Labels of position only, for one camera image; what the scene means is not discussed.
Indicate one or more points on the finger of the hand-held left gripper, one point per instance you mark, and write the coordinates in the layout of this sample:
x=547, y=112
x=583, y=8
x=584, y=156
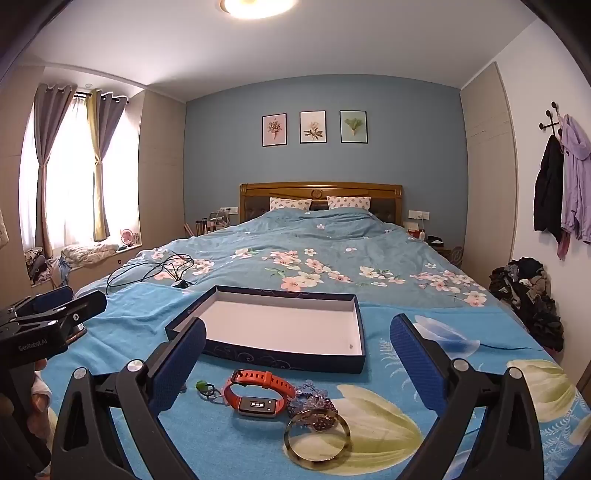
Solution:
x=46, y=301
x=85, y=304

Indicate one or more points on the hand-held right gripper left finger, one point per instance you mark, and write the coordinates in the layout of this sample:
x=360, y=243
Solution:
x=180, y=364

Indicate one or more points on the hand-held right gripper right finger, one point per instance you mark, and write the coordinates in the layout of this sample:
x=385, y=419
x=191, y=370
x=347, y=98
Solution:
x=418, y=364

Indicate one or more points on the orange smart watch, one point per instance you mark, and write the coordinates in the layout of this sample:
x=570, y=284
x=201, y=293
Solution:
x=258, y=378

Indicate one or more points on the dark blue shallow box tray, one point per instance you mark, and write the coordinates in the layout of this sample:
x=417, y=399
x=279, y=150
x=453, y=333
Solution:
x=277, y=323

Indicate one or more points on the tortoiseshell bangle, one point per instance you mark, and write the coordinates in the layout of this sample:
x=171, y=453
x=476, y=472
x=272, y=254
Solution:
x=317, y=464

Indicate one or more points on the person's left hand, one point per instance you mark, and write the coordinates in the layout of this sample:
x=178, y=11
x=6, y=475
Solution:
x=41, y=394

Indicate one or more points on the folded light bedding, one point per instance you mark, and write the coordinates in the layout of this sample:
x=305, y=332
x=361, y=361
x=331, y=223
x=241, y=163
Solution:
x=87, y=253

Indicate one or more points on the small pink fan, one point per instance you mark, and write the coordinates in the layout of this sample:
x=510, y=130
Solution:
x=128, y=237

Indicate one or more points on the blue tulip print blanket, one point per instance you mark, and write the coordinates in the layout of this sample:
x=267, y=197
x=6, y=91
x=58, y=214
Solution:
x=240, y=443

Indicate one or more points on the wooden nightstand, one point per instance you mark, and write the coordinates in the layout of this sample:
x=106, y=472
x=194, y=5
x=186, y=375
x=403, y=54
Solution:
x=444, y=253

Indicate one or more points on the white sheer curtain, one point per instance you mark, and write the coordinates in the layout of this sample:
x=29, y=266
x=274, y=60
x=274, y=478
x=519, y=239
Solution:
x=69, y=184

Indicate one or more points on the pile of dark clothes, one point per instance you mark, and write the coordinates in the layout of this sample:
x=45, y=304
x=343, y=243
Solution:
x=531, y=300

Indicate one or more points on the red box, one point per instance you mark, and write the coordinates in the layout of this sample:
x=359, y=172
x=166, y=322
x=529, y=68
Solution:
x=414, y=234

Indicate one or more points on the bedside clutter of bottles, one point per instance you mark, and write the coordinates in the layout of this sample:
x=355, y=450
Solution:
x=212, y=224

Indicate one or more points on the floral blue duvet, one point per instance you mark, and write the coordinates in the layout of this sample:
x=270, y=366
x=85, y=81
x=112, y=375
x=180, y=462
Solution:
x=323, y=240

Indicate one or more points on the beige wardrobe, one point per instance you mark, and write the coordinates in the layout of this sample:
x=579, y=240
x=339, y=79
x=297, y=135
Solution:
x=161, y=161
x=489, y=184

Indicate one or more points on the grey eyelet curtain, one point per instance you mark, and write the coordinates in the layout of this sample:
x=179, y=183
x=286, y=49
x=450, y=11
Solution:
x=46, y=138
x=104, y=138

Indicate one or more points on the white patterned pillow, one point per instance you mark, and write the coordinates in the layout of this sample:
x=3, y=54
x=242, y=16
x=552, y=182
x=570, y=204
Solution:
x=348, y=202
x=291, y=203

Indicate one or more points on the maroon garment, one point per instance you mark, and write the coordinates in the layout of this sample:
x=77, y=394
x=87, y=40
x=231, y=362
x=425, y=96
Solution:
x=563, y=247

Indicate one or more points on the wooden headboard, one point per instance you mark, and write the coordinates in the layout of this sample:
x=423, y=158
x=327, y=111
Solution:
x=323, y=189

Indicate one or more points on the black jacket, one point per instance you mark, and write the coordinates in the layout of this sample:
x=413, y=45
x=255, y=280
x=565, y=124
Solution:
x=549, y=194

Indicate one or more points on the purple jacket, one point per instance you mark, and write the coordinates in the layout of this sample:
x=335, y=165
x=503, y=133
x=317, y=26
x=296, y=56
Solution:
x=575, y=184

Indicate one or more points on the green framed leaf picture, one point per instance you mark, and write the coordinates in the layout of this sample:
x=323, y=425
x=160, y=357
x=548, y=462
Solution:
x=353, y=127

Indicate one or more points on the pink framed flower picture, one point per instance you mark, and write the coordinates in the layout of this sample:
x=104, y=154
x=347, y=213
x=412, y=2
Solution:
x=274, y=130

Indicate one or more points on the cream framed flower picture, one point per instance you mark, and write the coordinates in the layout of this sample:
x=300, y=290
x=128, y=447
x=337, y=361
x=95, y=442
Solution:
x=312, y=127

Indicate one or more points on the round ceiling lamp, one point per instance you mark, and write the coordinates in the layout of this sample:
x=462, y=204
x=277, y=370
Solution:
x=258, y=7

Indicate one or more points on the black wall coat rack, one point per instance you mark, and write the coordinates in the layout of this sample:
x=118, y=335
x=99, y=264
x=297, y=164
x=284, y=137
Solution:
x=551, y=121

